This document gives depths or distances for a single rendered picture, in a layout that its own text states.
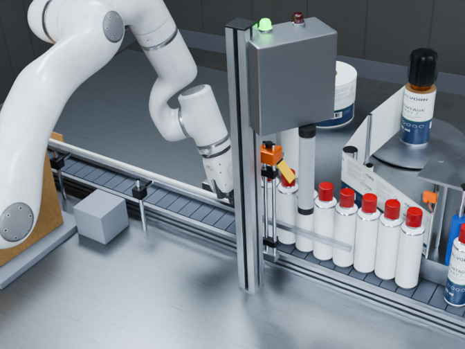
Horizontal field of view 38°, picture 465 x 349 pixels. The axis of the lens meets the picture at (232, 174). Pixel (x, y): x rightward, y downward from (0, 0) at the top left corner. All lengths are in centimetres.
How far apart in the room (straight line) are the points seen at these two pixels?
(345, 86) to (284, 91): 85
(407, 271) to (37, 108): 86
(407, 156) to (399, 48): 243
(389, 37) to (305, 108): 309
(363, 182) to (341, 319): 34
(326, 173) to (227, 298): 53
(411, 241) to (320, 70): 44
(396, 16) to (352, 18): 28
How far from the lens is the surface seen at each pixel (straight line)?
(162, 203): 189
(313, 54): 133
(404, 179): 198
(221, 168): 168
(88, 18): 128
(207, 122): 164
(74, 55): 128
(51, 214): 189
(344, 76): 221
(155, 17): 145
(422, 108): 205
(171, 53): 150
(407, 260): 157
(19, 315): 172
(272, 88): 132
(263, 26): 134
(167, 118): 165
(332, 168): 201
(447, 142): 216
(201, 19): 498
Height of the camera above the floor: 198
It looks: 34 degrees down
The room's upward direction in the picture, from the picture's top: 3 degrees counter-clockwise
